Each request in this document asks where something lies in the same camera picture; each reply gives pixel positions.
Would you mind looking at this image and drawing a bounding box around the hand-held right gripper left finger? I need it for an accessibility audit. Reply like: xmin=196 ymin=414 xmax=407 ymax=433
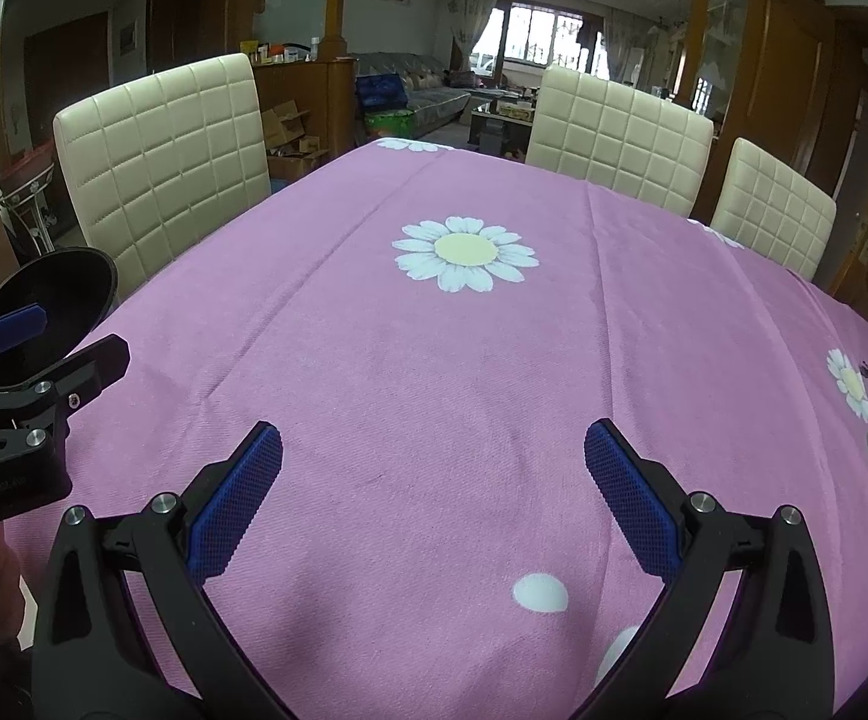
xmin=31 ymin=420 xmax=285 ymax=720

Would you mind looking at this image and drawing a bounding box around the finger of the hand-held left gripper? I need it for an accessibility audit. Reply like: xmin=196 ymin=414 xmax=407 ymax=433
xmin=0 ymin=335 xmax=132 ymax=466
xmin=0 ymin=305 xmax=49 ymax=385

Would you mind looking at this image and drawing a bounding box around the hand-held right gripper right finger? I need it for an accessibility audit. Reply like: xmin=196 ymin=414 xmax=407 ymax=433
xmin=575 ymin=418 xmax=834 ymax=720

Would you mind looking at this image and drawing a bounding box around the pink flowered tablecloth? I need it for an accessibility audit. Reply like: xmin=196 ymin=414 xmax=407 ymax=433
xmin=0 ymin=136 xmax=868 ymax=720

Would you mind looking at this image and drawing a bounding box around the cream quilted leather chair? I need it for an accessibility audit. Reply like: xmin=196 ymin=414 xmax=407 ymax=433
xmin=525 ymin=65 xmax=716 ymax=218
xmin=53 ymin=52 xmax=274 ymax=305
xmin=710 ymin=137 xmax=838 ymax=282

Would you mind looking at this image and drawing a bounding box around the open cardboard box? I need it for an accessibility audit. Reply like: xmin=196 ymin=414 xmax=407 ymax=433
xmin=261 ymin=101 xmax=330 ymax=181

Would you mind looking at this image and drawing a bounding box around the wooden cabinet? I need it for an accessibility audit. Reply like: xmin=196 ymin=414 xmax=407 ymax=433
xmin=252 ymin=56 xmax=360 ymax=181

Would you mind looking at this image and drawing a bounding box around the green box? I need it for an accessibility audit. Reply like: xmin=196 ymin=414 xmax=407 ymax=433
xmin=363 ymin=109 xmax=416 ymax=142

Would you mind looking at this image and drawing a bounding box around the dark coffee table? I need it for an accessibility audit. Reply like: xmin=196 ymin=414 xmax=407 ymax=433
xmin=468 ymin=94 xmax=538 ymax=155

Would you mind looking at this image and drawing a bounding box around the blue box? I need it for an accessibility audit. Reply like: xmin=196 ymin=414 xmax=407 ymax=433
xmin=355 ymin=73 xmax=409 ymax=112

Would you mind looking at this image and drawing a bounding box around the grey sofa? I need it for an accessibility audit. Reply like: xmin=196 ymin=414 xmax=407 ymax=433
xmin=348 ymin=52 xmax=472 ymax=128

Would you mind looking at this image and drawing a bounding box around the wooden pillar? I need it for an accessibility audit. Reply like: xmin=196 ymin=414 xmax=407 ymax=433
xmin=685 ymin=0 xmax=716 ymax=117
xmin=321 ymin=0 xmax=352 ymax=61

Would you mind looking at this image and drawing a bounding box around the patterned curtain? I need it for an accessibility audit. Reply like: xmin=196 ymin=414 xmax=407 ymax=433
xmin=603 ymin=7 xmax=645 ymax=83
xmin=440 ymin=0 xmax=502 ymax=72

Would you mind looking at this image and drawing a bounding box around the barred window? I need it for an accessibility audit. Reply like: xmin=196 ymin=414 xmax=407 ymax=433
xmin=471 ymin=0 xmax=607 ymax=80

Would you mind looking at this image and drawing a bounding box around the metal wire stand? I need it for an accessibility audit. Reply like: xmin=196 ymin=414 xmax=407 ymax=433
xmin=0 ymin=141 xmax=60 ymax=256

